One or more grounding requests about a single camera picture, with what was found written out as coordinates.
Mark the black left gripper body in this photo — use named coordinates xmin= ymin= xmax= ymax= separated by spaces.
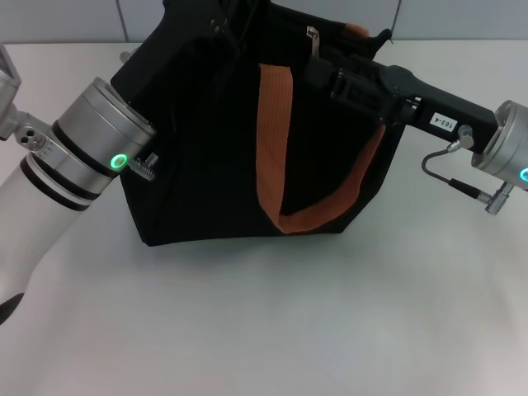
xmin=111 ymin=0 xmax=232 ymax=121

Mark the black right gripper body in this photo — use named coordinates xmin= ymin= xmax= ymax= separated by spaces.
xmin=378 ymin=64 xmax=497 ymax=156

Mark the black bag with orange handles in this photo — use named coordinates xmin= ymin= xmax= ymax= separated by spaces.
xmin=111 ymin=0 xmax=408 ymax=248

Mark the right gripper cable with plugs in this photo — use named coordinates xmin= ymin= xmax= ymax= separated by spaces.
xmin=420 ymin=125 xmax=515 ymax=216

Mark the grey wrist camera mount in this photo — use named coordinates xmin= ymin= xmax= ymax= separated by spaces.
xmin=0 ymin=42 xmax=53 ymax=156

